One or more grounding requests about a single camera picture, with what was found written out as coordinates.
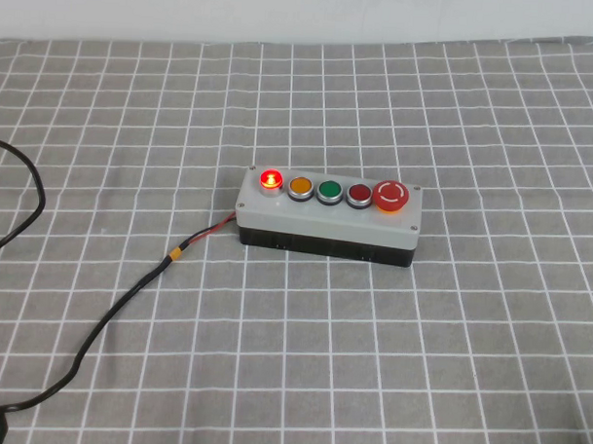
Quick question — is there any black cable with yellow connector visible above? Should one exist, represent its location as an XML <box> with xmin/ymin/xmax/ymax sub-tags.
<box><xmin>0</xmin><ymin>202</ymin><xmax>241</xmax><ymax>422</ymax></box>

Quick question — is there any thin black cable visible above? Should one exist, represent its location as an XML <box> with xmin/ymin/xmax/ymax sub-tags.
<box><xmin>0</xmin><ymin>136</ymin><xmax>49</xmax><ymax>263</ymax></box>

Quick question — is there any red indicator lamp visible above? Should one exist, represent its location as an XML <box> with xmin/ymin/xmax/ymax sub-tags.
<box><xmin>256</xmin><ymin>168</ymin><xmax>285</xmax><ymax>200</ymax></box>

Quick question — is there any yellow push button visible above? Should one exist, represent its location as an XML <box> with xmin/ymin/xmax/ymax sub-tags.
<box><xmin>285</xmin><ymin>175</ymin><xmax>315</xmax><ymax>204</ymax></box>

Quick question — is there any grey checked tablecloth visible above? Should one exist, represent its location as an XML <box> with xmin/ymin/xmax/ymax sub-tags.
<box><xmin>0</xmin><ymin>15</ymin><xmax>593</xmax><ymax>444</ymax></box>

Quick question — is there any red emergency stop mushroom button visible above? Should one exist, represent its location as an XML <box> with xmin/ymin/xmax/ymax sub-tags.
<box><xmin>371</xmin><ymin>178</ymin><xmax>410</xmax><ymax>216</ymax></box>

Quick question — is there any dark red push button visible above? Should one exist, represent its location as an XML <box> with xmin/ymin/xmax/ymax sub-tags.
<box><xmin>345</xmin><ymin>182</ymin><xmax>376</xmax><ymax>212</ymax></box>

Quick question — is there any green push button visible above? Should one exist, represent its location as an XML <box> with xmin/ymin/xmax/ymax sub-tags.
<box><xmin>315</xmin><ymin>178</ymin><xmax>345</xmax><ymax>208</ymax></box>

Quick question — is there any grey black button control box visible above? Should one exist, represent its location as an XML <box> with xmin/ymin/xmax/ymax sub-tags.
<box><xmin>232</xmin><ymin>165</ymin><xmax>425</xmax><ymax>270</ymax></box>

